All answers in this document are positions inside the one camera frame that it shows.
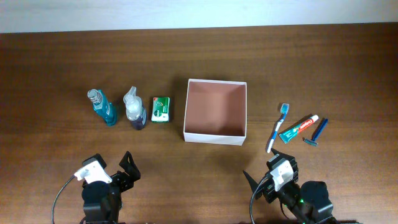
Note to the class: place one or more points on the green red toothpaste tube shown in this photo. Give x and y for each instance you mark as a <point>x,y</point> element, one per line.
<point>291,133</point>

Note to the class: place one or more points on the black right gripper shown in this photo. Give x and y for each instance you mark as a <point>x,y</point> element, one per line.
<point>270,191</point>

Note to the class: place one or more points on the teal mouthwash bottle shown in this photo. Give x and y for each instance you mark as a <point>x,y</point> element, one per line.
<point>102,106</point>

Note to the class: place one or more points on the green soap box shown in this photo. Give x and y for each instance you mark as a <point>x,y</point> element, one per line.
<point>161,110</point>

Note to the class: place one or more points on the blue disposable razor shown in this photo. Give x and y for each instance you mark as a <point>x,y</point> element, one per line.
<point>313,140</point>

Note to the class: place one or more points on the blue white toothbrush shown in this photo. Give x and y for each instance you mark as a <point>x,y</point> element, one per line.
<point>284,108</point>

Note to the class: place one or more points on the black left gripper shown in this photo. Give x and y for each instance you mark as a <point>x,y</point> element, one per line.
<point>130,173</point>

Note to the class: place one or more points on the white cardboard box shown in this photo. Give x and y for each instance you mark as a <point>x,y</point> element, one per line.
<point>216,112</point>

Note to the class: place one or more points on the clear spray bottle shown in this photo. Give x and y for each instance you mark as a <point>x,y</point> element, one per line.
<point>135,110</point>

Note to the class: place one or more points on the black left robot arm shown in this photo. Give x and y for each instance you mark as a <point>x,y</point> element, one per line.
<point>102,192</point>

